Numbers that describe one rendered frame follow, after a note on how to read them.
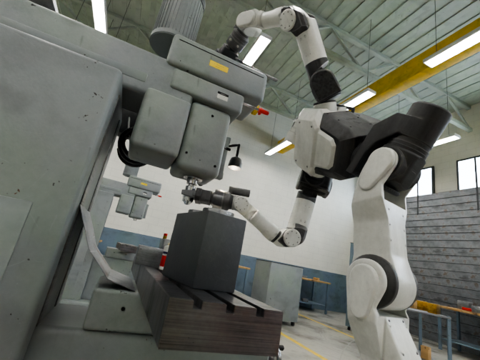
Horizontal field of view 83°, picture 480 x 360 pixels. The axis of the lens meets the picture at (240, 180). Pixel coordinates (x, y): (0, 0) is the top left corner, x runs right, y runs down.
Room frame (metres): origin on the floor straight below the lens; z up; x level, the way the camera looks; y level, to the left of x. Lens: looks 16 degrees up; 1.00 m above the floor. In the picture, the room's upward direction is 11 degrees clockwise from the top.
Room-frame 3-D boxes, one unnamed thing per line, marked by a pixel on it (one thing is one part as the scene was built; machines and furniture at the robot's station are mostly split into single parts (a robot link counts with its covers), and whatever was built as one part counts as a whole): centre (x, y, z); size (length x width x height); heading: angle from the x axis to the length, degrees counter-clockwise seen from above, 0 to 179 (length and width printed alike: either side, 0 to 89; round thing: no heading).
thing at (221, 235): (0.80, 0.07, 1.02); 0.22 x 0.12 x 0.20; 31
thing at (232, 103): (1.16, 0.25, 1.68); 0.34 x 0.24 x 0.10; 111
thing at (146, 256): (1.19, 0.18, 0.97); 0.35 x 0.15 x 0.11; 108
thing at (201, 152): (1.17, 0.21, 1.47); 0.21 x 0.19 x 0.32; 21
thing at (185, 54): (1.17, 0.22, 1.81); 0.47 x 0.26 x 0.16; 111
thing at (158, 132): (1.11, 0.39, 1.47); 0.24 x 0.19 x 0.26; 21
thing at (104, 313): (1.17, 0.21, 0.78); 0.50 x 0.35 x 0.12; 111
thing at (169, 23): (1.09, 0.44, 2.05); 0.20 x 0.20 x 0.32
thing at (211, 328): (1.13, 0.19, 0.88); 1.24 x 0.23 x 0.08; 21
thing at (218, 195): (1.18, 0.12, 1.23); 0.13 x 0.12 x 0.10; 3
